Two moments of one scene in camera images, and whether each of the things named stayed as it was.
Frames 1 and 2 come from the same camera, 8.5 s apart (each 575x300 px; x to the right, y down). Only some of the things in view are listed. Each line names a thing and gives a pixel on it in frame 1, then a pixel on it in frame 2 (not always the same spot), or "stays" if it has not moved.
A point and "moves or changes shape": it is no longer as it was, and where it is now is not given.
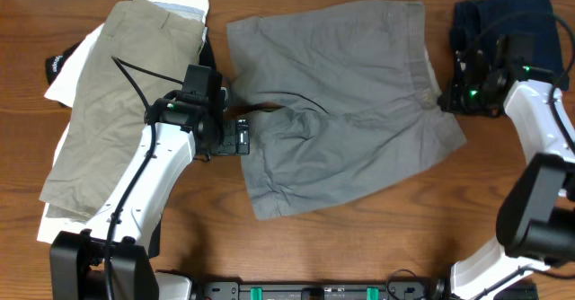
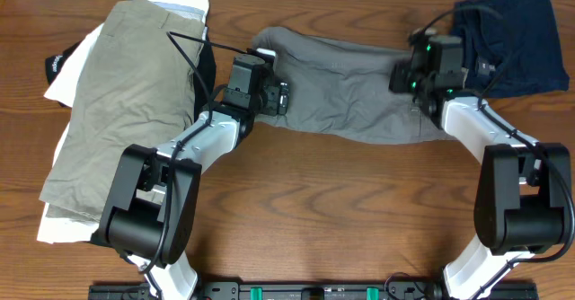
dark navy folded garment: x=526 y=17 stays
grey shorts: x=358 y=100 moves or changes shape
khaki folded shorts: x=137 y=54 stays
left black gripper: x=231 y=145 → x=278 y=101
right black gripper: x=449 y=100 → x=401 y=70
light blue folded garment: x=194 y=14 stays
